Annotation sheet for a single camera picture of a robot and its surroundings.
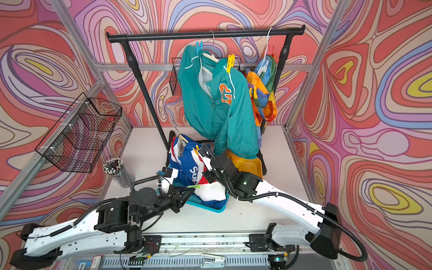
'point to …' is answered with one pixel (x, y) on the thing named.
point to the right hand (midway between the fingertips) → (207, 165)
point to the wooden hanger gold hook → (181, 138)
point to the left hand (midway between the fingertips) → (196, 192)
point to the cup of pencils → (115, 167)
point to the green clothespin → (194, 187)
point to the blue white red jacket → (185, 154)
